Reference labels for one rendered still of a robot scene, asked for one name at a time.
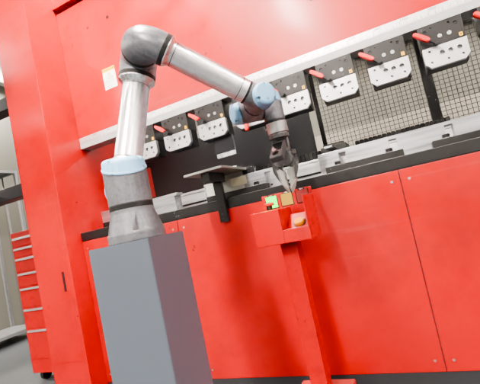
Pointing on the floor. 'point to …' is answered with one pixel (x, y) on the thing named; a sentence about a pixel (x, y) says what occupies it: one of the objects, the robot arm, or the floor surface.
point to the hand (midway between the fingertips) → (290, 189)
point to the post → (427, 85)
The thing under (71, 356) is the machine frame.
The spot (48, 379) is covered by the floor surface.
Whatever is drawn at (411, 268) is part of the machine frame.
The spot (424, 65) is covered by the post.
